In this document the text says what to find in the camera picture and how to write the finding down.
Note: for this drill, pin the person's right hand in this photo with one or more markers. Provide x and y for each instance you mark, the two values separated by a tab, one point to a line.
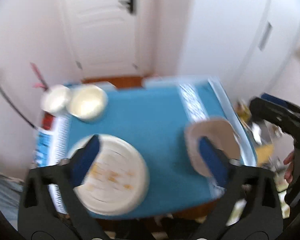
289	161

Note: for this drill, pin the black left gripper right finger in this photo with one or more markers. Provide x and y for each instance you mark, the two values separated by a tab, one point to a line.
261	217

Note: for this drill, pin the large white plate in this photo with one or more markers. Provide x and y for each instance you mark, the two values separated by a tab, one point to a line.
117	181

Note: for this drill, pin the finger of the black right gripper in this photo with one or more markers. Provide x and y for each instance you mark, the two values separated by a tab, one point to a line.
260	109

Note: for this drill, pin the small white bowl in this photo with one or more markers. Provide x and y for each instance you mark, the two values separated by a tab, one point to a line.
55	100

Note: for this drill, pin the beige pink oval dish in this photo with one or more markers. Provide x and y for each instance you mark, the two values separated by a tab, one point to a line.
208	142

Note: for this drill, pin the white panel door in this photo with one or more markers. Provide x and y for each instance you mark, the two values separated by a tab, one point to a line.
107	41

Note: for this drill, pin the black door handle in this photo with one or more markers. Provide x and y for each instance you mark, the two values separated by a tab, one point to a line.
129	5

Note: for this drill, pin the large cream bowl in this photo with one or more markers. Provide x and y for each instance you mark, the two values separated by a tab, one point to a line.
87	102

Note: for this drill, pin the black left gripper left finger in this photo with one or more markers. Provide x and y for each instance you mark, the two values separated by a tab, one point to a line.
37	216

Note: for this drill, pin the teal blue table mat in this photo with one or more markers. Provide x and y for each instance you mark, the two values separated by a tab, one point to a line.
153	120

